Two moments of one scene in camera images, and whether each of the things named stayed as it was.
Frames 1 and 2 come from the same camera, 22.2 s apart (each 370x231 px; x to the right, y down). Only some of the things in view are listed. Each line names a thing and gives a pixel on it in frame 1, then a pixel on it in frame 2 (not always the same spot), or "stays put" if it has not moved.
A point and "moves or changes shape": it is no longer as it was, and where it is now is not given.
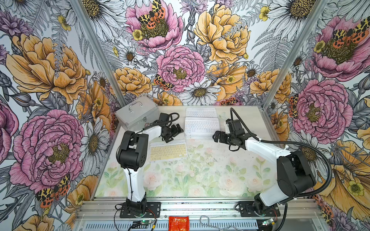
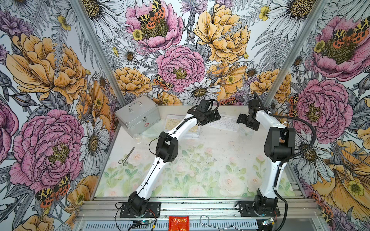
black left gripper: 175,133 → 212,118
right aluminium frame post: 295,52 stays put
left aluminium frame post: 102,51 stays put
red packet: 178,223 stays put
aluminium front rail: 289,208 stays put
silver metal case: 138,114 stays put
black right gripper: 217,133 → 255,126
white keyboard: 201,112 moves or changes shape
